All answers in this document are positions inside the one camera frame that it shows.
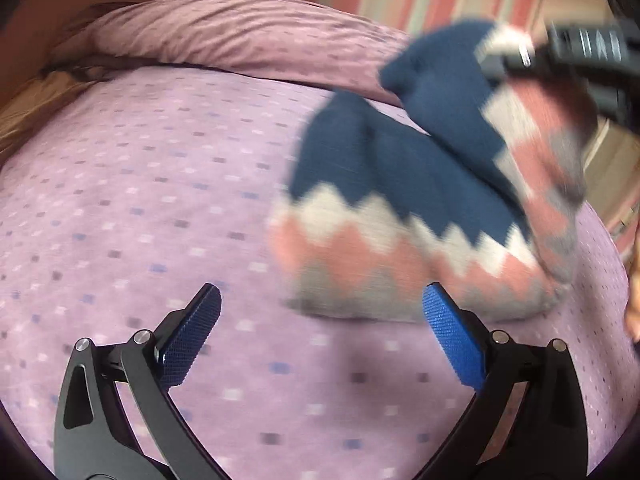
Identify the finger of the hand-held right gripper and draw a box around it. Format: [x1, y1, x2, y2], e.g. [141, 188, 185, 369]
[476, 34, 552, 82]

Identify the pink dotted pillow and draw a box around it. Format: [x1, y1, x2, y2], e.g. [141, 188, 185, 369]
[49, 0, 418, 107]

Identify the person's right forearm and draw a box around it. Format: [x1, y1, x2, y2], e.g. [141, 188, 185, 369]
[625, 260, 640, 346]

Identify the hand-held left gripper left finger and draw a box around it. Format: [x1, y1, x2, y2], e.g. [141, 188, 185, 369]
[52, 282, 223, 480]

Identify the purple dotted bed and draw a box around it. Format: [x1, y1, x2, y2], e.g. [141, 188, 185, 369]
[0, 62, 632, 480]

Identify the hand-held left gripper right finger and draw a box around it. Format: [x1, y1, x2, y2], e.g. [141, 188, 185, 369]
[422, 281, 590, 480]

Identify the navy zigzag knit sweater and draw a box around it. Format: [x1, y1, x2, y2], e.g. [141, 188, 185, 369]
[269, 19, 600, 325]

